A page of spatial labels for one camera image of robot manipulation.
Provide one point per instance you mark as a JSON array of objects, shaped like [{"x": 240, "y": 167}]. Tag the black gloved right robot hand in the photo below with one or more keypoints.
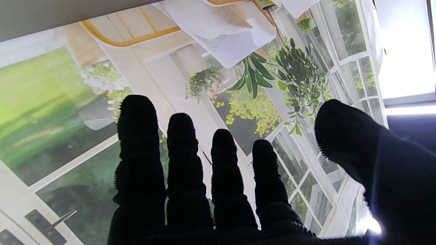
[{"x": 187, "y": 204}]

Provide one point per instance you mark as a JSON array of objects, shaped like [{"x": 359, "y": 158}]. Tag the printed garden window backdrop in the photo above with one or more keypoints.
[{"x": 68, "y": 102}]

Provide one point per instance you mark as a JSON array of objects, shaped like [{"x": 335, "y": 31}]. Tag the bright white light panel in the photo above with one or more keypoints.
[{"x": 405, "y": 51}]

